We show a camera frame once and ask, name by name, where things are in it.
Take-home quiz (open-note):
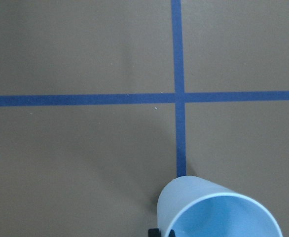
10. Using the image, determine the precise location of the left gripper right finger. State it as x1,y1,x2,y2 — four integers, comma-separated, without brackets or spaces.
169,230,176,237

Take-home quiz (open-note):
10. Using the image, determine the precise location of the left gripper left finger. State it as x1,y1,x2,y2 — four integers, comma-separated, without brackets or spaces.
148,228,160,237

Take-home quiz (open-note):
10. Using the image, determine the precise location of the blue cup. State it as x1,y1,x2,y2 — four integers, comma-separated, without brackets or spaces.
157,176,283,237

